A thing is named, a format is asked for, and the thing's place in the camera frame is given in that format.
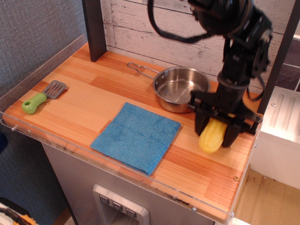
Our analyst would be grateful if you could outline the blue folded cloth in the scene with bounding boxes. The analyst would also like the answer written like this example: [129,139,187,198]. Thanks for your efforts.
[90,103,181,176]

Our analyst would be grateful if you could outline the small steel saucepan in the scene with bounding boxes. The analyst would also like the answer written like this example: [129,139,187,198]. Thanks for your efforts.
[127,62,210,113]

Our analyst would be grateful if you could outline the green handled grey spatula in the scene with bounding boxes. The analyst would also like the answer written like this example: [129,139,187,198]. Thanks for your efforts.
[22,80,67,114]

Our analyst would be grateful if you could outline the dark right shelf post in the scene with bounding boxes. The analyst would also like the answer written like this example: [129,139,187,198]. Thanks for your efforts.
[257,0,300,114]

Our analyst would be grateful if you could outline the silver dispenser panel with buttons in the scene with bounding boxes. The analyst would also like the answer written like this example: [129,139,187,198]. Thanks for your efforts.
[92,184,150,225]

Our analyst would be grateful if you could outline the grey toy fridge cabinet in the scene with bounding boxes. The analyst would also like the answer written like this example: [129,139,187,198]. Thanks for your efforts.
[42,144,215,225]

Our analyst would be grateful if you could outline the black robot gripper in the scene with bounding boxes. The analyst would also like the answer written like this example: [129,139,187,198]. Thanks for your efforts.
[188,81,262,147]

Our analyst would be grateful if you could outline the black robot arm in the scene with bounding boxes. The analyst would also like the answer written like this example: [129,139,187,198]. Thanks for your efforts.
[189,0,272,147]

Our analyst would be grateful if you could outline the clear acrylic edge guard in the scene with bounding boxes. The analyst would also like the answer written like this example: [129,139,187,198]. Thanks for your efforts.
[2,107,256,225]

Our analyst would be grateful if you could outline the yellow plastic corn cob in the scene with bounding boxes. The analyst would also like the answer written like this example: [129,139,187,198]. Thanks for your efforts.
[198,118,229,154]

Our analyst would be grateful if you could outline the orange object bottom left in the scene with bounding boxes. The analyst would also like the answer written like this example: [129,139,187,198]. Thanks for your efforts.
[13,215,37,225]

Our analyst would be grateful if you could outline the white toy sink unit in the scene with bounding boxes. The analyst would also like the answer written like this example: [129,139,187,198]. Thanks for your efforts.
[250,87,300,188]

